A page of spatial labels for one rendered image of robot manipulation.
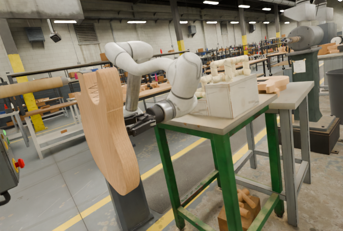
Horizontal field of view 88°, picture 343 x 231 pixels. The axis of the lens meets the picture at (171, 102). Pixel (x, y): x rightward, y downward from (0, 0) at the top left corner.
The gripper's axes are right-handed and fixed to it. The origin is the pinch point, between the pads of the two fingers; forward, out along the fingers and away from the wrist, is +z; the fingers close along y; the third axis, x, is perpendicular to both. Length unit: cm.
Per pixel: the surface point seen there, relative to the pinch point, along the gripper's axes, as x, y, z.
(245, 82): 4, -14, -67
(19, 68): -5, 699, 7
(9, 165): -8.3, 23.2, 29.5
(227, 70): 12, -10, -56
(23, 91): 18.5, 6.6, 18.4
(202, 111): -11, 3, -52
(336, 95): -62, -28, -295
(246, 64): 13, -11, -73
